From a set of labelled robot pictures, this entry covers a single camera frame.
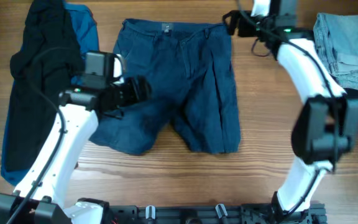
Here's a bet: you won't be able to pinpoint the dark blue denim shorts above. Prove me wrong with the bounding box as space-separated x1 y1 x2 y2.
90 19 241 155

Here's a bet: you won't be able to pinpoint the teal blue garment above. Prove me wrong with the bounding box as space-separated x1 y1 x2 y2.
1 1 99 186

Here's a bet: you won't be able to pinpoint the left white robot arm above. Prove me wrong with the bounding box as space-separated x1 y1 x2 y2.
0 76 152 223

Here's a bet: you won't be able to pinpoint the black garment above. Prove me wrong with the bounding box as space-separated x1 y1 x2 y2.
5 0 84 170

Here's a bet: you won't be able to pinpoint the light blue folded jeans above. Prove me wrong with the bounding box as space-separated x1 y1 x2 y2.
313 13 358 90

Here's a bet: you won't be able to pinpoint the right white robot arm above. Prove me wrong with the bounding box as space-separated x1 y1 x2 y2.
222 10 358 223

